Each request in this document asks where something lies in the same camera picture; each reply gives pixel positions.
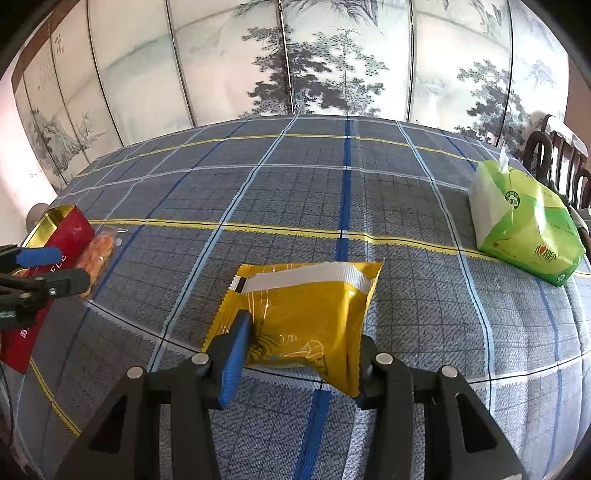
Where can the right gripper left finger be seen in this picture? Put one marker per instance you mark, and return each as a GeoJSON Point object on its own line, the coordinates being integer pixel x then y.
{"type": "Point", "coordinates": [227, 354]}

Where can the painted folding screen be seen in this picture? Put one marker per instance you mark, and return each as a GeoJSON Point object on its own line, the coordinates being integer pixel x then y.
{"type": "Point", "coordinates": [97, 76]}

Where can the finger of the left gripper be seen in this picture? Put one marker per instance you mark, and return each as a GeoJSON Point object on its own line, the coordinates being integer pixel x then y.
{"type": "Point", "coordinates": [66, 283]}
{"type": "Point", "coordinates": [37, 257]}

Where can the red gold toffee tin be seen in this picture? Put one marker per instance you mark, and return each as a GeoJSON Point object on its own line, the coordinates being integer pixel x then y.
{"type": "Point", "coordinates": [35, 274]}

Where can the dark wooden chair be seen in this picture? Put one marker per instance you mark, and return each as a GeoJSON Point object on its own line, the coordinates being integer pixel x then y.
{"type": "Point", "coordinates": [559, 159]}

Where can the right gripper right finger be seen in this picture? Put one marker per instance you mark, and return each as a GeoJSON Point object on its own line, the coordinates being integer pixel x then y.
{"type": "Point", "coordinates": [369, 385]}

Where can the green tissue pack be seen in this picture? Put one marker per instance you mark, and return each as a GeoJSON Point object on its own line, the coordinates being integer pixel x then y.
{"type": "Point", "coordinates": [522, 222]}

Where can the grey plaid tablecloth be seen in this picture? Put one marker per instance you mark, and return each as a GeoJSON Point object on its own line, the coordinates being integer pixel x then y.
{"type": "Point", "coordinates": [190, 207]}

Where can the yellow snack bag white stripe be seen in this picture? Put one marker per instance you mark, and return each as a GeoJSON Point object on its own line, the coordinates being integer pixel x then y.
{"type": "Point", "coordinates": [303, 315]}

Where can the orange snack clear bag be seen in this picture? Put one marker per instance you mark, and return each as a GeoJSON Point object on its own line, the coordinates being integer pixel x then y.
{"type": "Point", "coordinates": [97, 254]}

